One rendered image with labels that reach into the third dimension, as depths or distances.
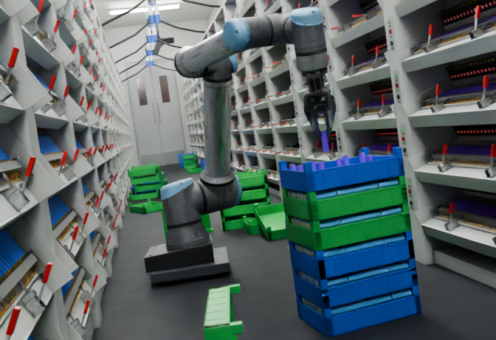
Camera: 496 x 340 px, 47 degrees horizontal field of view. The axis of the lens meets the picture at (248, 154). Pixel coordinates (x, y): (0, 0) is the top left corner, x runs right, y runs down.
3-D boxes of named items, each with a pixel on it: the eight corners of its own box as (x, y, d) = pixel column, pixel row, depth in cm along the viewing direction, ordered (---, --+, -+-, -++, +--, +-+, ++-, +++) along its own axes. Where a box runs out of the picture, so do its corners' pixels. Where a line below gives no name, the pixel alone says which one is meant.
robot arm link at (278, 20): (256, 15, 171) (276, 14, 160) (288, 11, 176) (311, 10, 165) (258, 46, 173) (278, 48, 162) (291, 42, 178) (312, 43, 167)
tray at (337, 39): (388, 23, 214) (377, 0, 213) (334, 48, 273) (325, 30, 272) (432, -1, 217) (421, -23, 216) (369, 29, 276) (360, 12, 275)
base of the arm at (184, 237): (162, 252, 234) (157, 229, 234) (171, 243, 253) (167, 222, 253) (207, 243, 233) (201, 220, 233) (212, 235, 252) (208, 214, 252)
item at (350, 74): (394, 75, 215) (379, 43, 213) (339, 89, 274) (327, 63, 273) (438, 51, 218) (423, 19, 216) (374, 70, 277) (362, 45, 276)
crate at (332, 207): (313, 222, 151) (308, 192, 151) (284, 214, 170) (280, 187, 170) (408, 203, 160) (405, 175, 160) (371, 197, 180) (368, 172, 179)
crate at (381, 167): (308, 192, 151) (305, 162, 150) (280, 187, 170) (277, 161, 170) (405, 175, 160) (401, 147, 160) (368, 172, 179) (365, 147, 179)
